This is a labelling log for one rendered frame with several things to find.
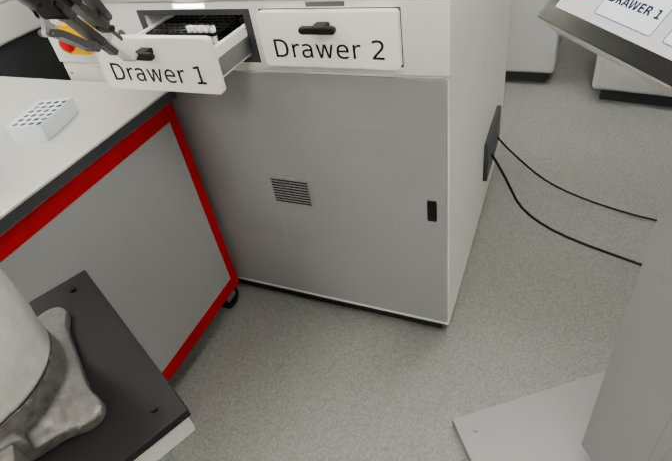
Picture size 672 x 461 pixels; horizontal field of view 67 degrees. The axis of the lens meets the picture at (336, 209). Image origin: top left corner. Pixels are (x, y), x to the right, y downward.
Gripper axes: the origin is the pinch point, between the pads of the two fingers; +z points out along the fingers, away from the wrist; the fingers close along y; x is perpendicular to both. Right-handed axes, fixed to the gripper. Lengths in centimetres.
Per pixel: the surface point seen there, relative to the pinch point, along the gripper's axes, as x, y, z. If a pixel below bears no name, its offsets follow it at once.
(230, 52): -12.9, 8.1, 14.1
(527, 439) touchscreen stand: -78, -54, 72
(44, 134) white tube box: 22.6, -14.9, 9.2
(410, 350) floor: -45, -41, 86
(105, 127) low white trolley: 13.1, -10.1, 14.6
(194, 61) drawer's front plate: -10.3, 2.4, 8.1
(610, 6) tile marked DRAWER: -78, 4, -4
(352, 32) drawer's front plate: -37.2, 13.7, 15.5
